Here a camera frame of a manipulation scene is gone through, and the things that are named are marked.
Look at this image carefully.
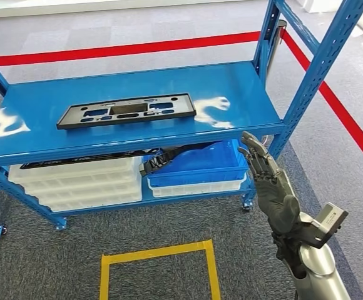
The long black trim part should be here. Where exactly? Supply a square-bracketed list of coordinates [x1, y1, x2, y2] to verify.
[19, 147, 162, 171]

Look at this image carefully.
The yellow floor tape square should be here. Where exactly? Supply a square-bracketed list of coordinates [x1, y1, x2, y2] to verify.
[99, 239, 222, 300]

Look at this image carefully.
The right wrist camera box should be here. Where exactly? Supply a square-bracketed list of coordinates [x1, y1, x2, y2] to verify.
[300, 202, 349, 249]

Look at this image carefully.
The black plastic panel with cutouts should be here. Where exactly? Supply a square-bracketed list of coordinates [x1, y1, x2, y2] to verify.
[56, 92, 197, 131]

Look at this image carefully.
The blue metal shelf rack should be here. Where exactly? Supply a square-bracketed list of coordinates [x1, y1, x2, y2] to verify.
[0, 0, 363, 232]

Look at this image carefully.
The black ribbed bracket part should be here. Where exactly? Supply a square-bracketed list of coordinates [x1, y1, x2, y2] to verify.
[138, 141, 222, 178]

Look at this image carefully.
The blue plastic bin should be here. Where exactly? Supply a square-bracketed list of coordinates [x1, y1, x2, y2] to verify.
[144, 139, 250, 188]

